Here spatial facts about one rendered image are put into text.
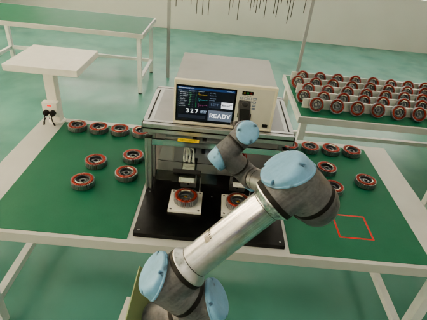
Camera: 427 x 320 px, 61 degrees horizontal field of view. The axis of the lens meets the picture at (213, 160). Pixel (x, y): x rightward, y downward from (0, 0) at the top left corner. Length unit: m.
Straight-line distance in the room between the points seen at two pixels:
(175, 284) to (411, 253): 1.18
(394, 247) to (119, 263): 1.60
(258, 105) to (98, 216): 0.85
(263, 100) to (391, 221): 0.87
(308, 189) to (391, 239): 1.05
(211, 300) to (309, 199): 0.37
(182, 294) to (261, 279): 1.52
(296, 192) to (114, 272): 1.77
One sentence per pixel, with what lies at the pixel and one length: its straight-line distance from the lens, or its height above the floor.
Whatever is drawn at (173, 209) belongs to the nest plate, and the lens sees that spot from 1.64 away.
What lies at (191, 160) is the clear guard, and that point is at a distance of 1.45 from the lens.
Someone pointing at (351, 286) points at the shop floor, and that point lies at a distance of 2.61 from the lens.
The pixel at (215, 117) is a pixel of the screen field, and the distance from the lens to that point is 1.59.
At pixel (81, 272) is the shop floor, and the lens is 2.47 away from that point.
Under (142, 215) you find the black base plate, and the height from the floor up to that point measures 0.77.
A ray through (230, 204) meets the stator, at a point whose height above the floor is 0.82.
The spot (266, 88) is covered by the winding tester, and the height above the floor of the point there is 1.32.
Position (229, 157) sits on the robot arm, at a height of 1.23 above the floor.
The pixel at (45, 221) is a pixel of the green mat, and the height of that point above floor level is 0.75.
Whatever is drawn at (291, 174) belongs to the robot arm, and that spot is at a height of 1.42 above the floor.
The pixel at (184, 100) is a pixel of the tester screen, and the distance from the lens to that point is 1.56.
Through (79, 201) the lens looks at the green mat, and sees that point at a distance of 1.77.
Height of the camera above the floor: 1.86
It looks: 33 degrees down
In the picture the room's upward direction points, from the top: 6 degrees clockwise
